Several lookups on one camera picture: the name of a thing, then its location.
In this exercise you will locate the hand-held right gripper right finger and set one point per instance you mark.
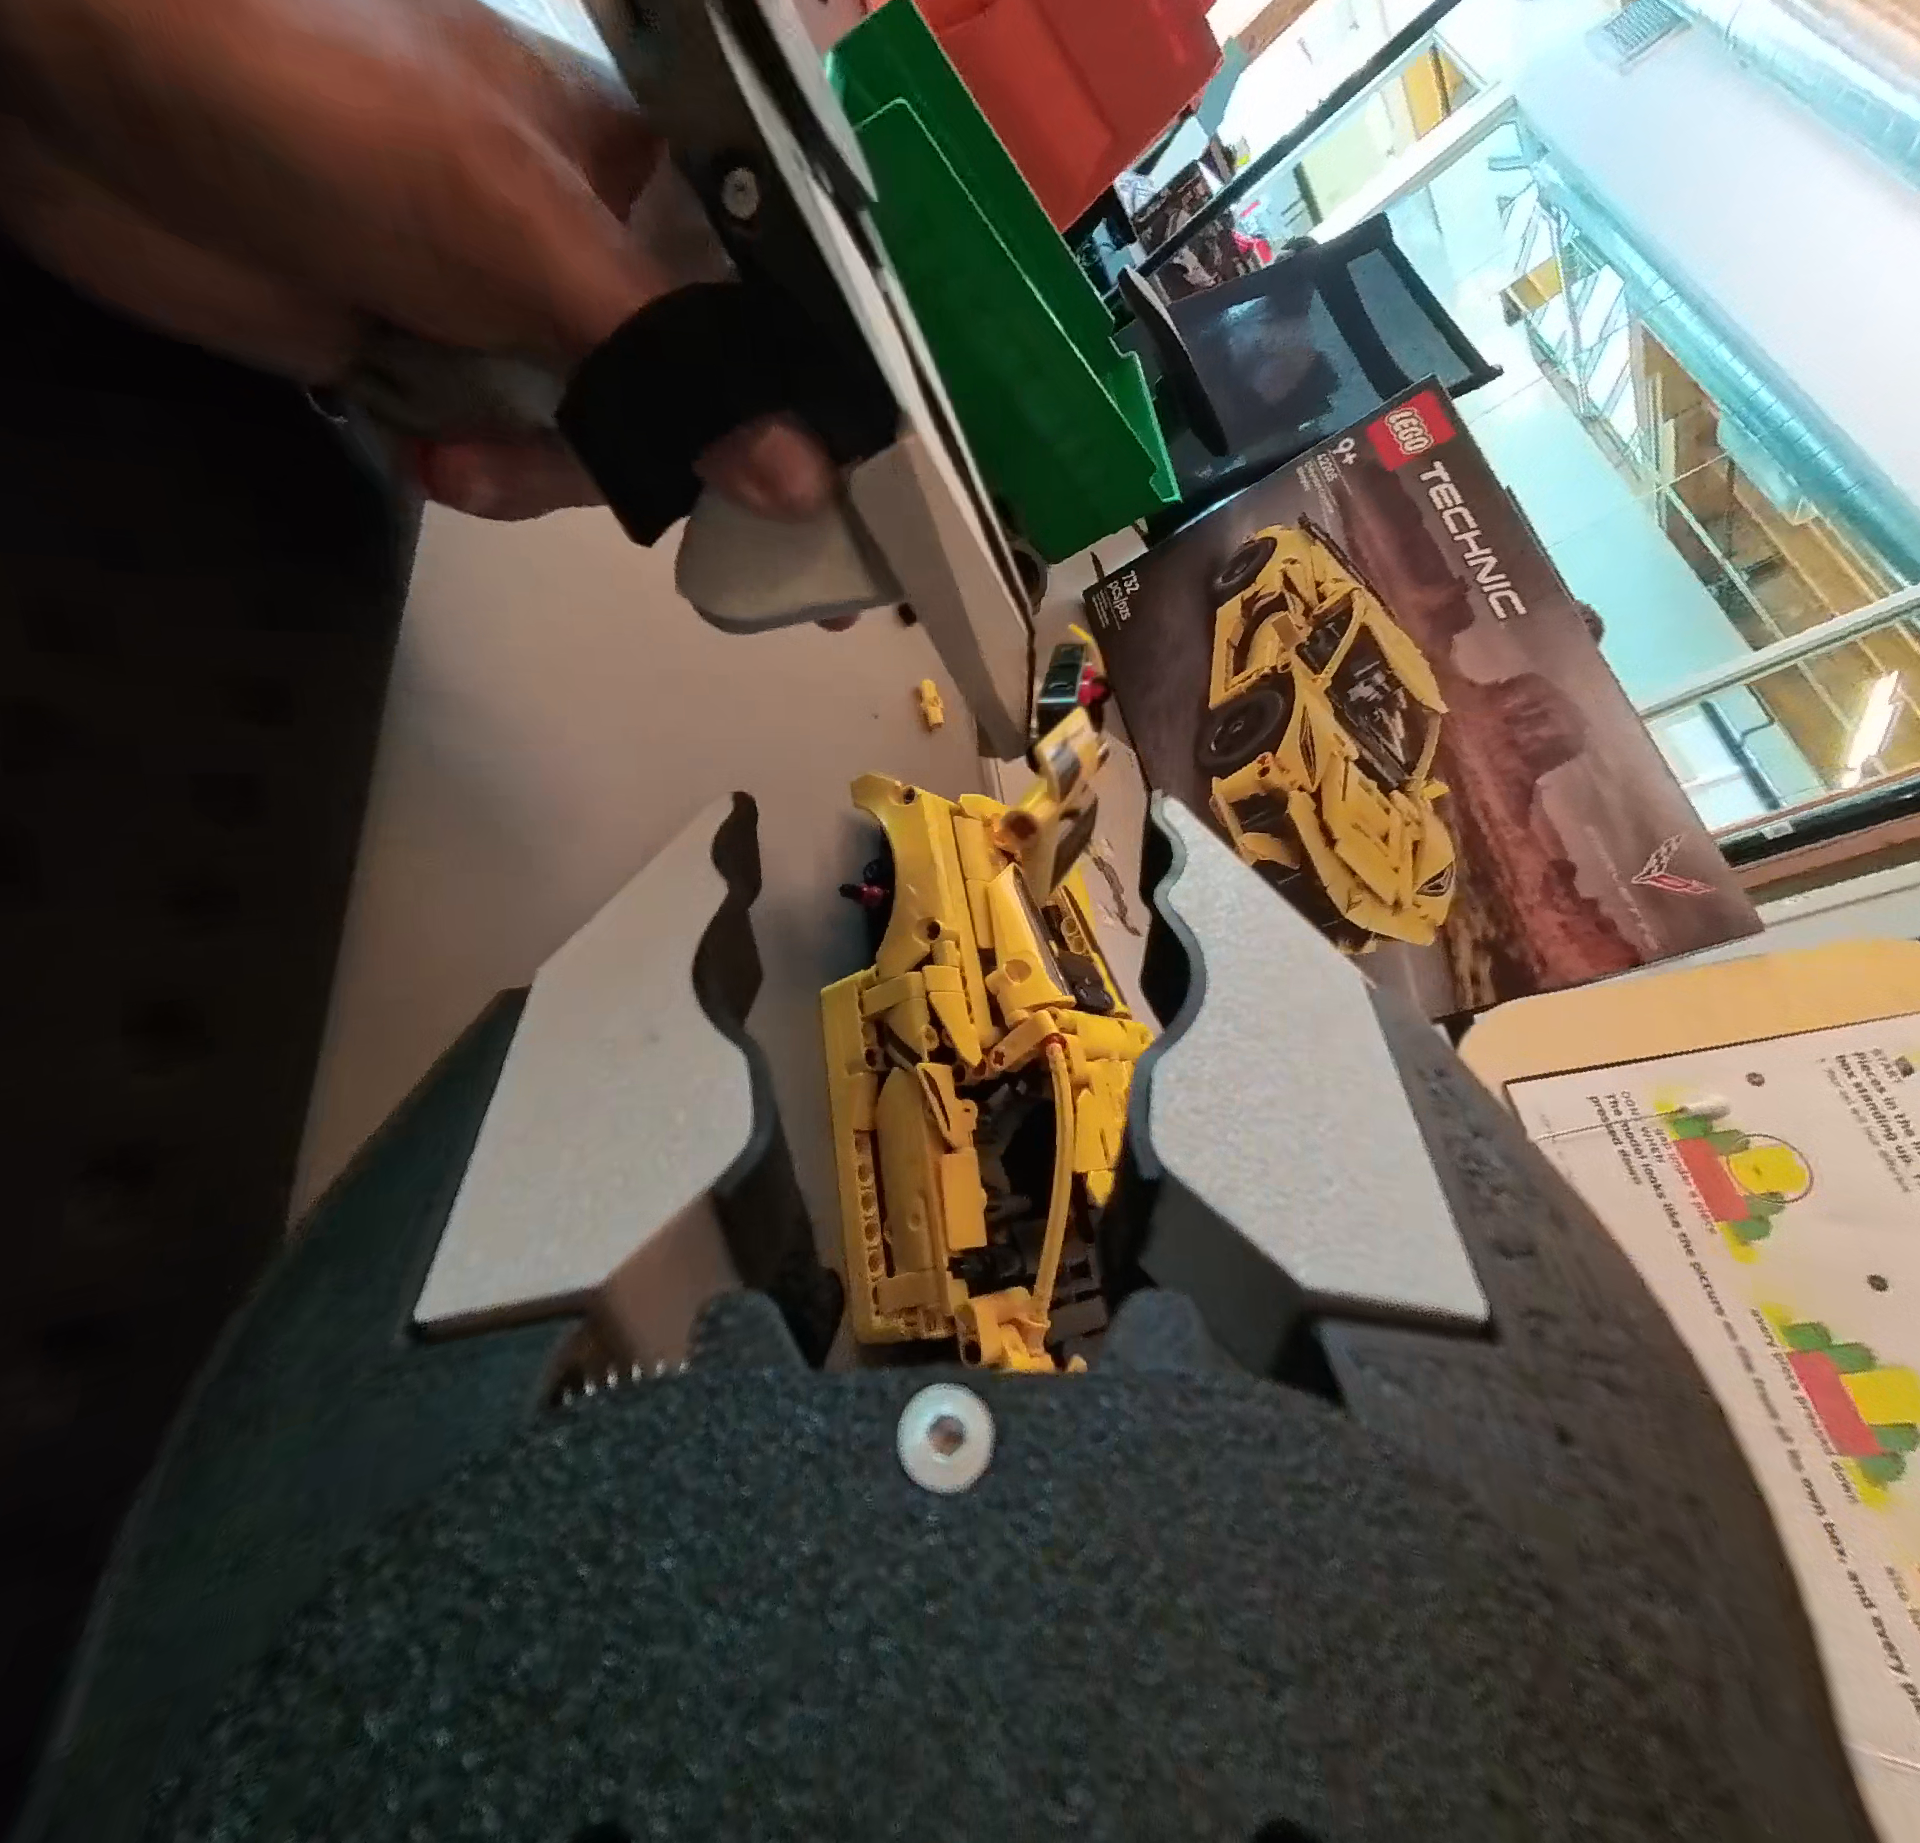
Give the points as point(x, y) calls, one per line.
point(1291, 1123)

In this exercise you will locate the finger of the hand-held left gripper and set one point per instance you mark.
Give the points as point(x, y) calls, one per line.
point(946, 598)

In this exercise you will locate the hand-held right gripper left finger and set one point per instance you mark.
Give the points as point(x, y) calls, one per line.
point(600, 1108)

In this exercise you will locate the yellow black brick bumper assembly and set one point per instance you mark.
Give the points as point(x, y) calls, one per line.
point(1069, 769)

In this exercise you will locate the yellow toy brick car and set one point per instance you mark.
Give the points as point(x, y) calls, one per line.
point(930, 1063)

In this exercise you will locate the grey desk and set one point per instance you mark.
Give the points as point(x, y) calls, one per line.
point(600, 703)

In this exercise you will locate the person's left hand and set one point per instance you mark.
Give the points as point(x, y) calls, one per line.
point(301, 148)

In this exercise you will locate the small yellow brick piece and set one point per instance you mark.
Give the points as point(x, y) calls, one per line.
point(930, 698)

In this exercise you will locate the green plastic bin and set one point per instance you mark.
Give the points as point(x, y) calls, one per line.
point(990, 298)

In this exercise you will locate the toy car set box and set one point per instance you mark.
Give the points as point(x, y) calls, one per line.
point(1500, 824)

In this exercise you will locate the red plastic bin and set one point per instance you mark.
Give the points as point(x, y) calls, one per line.
point(1080, 58)

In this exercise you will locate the black mesh office chair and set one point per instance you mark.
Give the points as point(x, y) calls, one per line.
point(1276, 358)

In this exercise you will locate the printed instruction sheet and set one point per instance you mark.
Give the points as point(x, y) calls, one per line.
point(1725, 1274)

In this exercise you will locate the black dimpled mat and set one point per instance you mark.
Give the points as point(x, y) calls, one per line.
point(150, 824)

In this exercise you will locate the silver ventilation duct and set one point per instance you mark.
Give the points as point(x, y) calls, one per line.
point(1725, 358)

